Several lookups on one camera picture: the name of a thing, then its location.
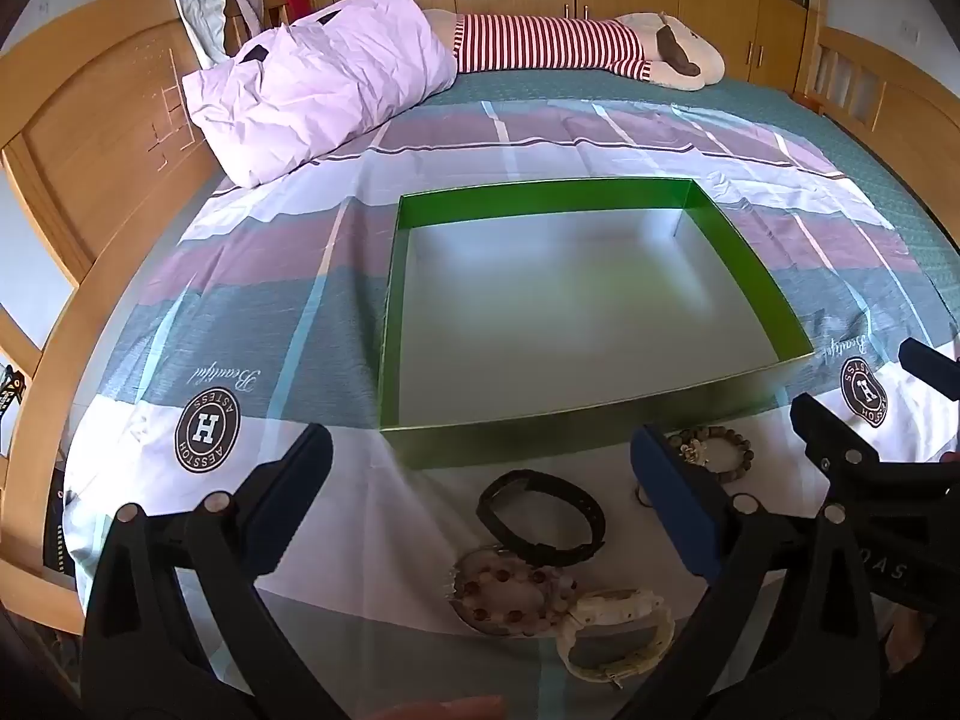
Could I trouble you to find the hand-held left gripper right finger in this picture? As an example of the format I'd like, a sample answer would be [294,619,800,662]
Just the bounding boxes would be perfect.
[615,424,890,720]

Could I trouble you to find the white wrist watch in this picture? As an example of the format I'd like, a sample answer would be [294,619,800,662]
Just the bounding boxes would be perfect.
[556,588,677,683]

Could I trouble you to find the dark green bead bracelet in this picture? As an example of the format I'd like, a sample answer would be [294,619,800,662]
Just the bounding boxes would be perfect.
[666,427,755,485]

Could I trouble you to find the striped plush toy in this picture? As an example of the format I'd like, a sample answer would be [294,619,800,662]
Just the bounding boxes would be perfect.
[422,9,727,93]

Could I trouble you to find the red and white bead bracelet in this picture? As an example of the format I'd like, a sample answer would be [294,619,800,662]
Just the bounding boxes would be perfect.
[459,566,575,638]

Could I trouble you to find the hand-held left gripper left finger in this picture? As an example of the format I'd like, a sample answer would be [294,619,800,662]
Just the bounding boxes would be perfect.
[82,422,335,720]

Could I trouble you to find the wooden bed headboard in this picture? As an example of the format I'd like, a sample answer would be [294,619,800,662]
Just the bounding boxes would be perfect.
[0,0,252,638]

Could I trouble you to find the grey clothes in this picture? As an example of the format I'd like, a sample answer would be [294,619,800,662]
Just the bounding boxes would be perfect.
[165,0,265,70]

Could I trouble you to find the black wrist watch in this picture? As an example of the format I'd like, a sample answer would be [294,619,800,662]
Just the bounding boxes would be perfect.
[477,469,607,568]

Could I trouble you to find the wooden bed footboard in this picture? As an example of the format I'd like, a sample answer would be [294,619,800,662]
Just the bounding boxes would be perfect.
[793,25,960,175]

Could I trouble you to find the wooden chair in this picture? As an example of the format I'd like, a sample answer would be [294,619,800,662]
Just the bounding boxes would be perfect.
[223,0,292,50]

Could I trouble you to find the teal bed mat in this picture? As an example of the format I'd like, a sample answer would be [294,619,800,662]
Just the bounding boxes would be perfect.
[416,67,960,331]

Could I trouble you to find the green cardboard box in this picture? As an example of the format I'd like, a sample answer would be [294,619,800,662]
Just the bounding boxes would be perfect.
[377,178,815,470]

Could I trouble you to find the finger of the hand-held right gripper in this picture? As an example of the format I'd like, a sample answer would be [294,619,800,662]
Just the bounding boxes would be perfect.
[900,337,960,391]
[791,392,960,523]

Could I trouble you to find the person's right hand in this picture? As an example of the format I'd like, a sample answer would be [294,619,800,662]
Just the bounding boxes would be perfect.
[886,604,947,683]

